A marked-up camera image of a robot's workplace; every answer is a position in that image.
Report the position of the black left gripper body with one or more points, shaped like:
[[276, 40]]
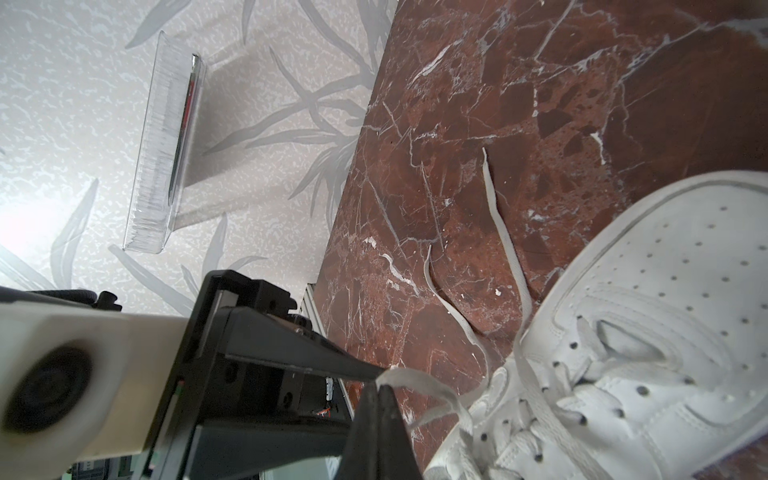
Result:
[[205, 385]]

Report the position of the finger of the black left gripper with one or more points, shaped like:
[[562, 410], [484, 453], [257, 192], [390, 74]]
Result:
[[257, 338], [229, 449]]

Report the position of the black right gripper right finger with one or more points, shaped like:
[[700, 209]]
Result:
[[395, 456]]

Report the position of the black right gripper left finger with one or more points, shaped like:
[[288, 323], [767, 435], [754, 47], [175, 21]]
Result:
[[359, 460]]

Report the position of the white shoelace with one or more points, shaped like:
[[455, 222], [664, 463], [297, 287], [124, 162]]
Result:
[[504, 252]]

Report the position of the white sneaker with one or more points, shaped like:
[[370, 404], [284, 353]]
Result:
[[647, 359]]

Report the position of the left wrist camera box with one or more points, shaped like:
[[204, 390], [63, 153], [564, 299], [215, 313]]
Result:
[[79, 384]]

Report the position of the clear plastic wall tray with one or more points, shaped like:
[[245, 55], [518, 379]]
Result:
[[166, 145]]

